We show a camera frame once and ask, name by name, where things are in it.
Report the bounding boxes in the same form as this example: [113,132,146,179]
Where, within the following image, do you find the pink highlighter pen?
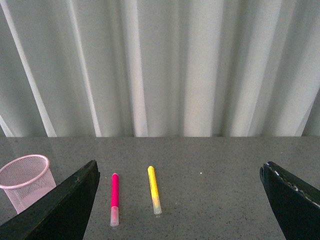
[110,173,120,227]

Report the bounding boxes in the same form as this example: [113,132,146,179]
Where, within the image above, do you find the pink mesh cup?
[0,154,57,214]

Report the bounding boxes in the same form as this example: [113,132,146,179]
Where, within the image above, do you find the white pleated curtain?
[0,0,320,137]

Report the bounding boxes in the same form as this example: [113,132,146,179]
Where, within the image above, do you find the yellow highlighter pen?
[147,166,162,215]

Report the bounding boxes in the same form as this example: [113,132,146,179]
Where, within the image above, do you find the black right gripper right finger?
[259,161,320,240]

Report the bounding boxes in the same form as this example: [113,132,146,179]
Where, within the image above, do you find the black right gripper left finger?
[0,160,100,240]

